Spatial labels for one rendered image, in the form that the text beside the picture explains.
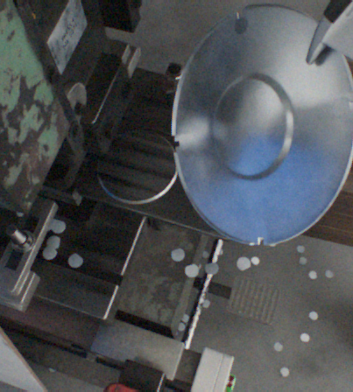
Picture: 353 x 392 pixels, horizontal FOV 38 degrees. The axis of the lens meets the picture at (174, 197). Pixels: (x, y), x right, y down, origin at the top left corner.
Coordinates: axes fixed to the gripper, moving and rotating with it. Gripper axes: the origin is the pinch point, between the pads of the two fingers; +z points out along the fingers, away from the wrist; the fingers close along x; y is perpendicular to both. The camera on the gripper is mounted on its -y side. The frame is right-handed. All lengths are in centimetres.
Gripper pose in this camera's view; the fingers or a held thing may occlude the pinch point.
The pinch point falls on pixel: (314, 50)
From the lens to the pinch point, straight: 59.5
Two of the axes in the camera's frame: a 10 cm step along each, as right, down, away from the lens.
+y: 5.4, 7.6, -3.5
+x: 6.3, -0.9, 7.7
